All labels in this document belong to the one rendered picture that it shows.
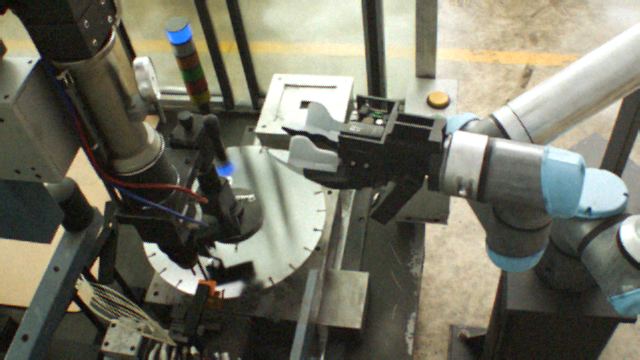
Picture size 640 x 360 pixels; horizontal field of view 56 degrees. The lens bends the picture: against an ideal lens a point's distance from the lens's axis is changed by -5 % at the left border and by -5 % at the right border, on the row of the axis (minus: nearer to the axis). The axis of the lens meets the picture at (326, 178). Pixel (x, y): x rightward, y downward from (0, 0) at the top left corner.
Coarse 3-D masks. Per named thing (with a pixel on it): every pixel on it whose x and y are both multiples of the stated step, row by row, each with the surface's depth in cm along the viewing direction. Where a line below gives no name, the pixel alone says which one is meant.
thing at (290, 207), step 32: (224, 160) 120; (256, 160) 119; (256, 192) 114; (288, 192) 114; (320, 192) 113; (288, 224) 109; (320, 224) 109; (160, 256) 108; (224, 256) 106; (256, 256) 106; (288, 256) 105; (192, 288) 103; (224, 288) 102; (256, 288) 102
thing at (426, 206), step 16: (416, 80) 137; (432, 80) 136; (448, 80) 136; (416, 96) 133; (416, 112) 130; (432, 112) 130; (448, 112) 130; (416, 192) 124; (432, 192) 123; (416, 208) 128; (432, 208) 127; (448, 208) 126
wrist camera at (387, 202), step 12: (396, 180) 76; (408, 180) 73; (420, 180) 73; (384, 192) 79; (396, 192) 75; (408, 192) 74; (372, 204) 81; (384, 204) 78; (396, 204) 77; (372, 216) 81; (384, 216) 80
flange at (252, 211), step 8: (240, 192) 113; (248, 192) 113; (256, 200) 112; (240, 208) 109; (248, 208) 111; (256, 208) 111; (200, 216) 111; (208, 216) 111; (232, 216) 108; (240, 216) 110; (248, 216) 110; (256, 216) 110; (240, 224) 109; (248, 224) 109; (256, 224) 109; (248, 232) 108; (224, 240) 108; (232, 240) 108
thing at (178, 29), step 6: (174, 18) 116; (180, 18) 116; (168, 24) 115; (174, 24) 115; (180, 24) 115; (186, 24) 114; (168, 30) 114; (174, 30) 114; (180, 30) 114; (186, 30) 115; (168, 36) 115; (174, 36) 114; (180, 36) 114; (186, 36) 115; (174, 42) 115; (180, 42) 115
